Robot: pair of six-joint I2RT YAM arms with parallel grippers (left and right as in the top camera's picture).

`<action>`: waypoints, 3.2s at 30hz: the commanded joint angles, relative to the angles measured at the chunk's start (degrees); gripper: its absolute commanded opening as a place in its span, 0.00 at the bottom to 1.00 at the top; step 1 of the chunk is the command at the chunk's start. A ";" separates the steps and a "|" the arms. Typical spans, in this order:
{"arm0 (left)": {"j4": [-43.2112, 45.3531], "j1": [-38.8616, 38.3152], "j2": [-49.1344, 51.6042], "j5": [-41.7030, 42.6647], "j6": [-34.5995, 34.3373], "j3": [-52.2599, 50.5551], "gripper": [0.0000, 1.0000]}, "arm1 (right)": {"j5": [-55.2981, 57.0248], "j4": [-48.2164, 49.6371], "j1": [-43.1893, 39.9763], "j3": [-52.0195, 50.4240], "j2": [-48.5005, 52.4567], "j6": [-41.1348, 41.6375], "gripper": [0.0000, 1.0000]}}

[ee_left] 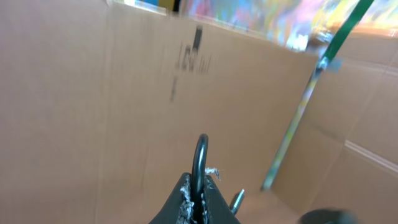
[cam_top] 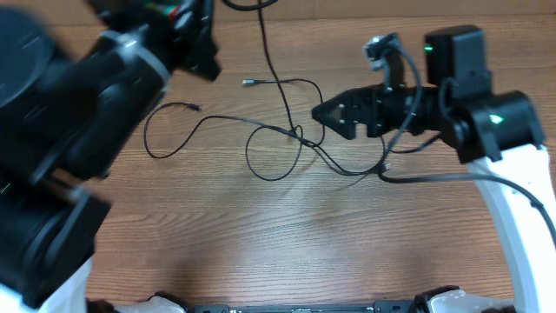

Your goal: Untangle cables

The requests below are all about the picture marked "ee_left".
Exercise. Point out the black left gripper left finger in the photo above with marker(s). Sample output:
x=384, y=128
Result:
x=178, y=208

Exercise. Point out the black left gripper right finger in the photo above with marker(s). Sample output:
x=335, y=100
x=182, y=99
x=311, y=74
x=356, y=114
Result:
x=215, y=208

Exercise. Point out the brown cardboard panel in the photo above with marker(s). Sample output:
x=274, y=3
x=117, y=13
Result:
x=102, y=106

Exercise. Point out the side cardboard panel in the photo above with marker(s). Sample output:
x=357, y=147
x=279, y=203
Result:
x=344, y=151

